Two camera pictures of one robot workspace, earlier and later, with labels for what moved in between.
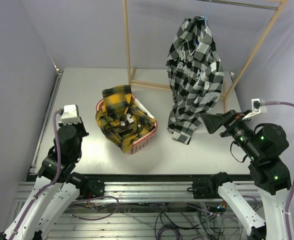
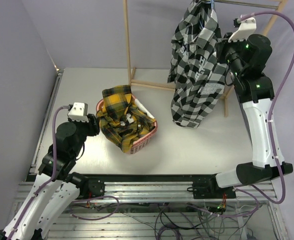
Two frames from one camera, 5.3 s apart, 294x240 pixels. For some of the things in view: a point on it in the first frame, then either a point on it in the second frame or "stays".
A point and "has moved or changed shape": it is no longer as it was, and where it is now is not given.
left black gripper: (80, 125) to (94, 127)
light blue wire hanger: (205, 17) to (209, 2)
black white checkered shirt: (196, 75) has moved or changed shape
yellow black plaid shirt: (121, 119) stays
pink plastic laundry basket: (142, 143) stays
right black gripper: (213, 122) to (223, 45)
